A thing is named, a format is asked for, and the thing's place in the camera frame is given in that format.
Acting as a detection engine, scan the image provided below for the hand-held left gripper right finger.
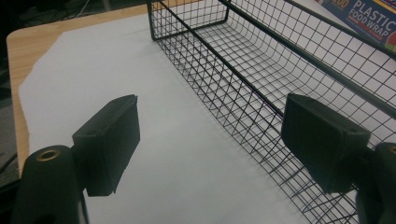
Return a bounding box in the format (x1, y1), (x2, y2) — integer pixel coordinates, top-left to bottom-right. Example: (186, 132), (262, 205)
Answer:
(280, 92), (372, 195)

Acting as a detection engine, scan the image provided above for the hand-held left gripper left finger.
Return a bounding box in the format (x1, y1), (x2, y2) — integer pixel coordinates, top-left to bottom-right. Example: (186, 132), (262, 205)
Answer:
(71, 94), (141, 198)

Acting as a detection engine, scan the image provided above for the black wire mesh basket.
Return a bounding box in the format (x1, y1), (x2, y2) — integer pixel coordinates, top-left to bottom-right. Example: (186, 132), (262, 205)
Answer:
(146, 0), (396, 224)

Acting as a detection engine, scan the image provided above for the blue plastic food wrap box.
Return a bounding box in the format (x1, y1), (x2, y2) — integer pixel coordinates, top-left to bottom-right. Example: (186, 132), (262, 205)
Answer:
(315, 0), (396, 54)

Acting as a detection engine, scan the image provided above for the white paper sheet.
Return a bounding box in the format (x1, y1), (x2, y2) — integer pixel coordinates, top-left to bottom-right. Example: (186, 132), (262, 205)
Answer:
(18, 12), (309, 224)

